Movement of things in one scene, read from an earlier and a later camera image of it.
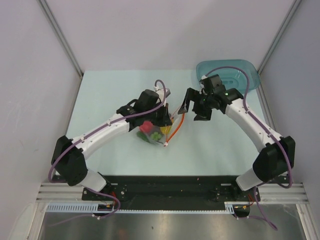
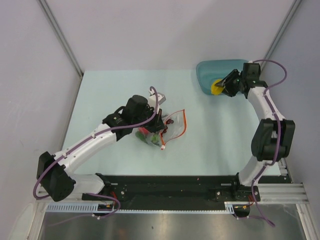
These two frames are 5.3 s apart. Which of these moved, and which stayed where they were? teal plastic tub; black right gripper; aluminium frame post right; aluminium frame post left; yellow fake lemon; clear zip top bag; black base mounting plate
Moved: black right gripper; clear zip top bag; yellow fake lemon
Stayed: black base mounting plate; aluminium frame post left; aluminium frame post right; teal plastic tub
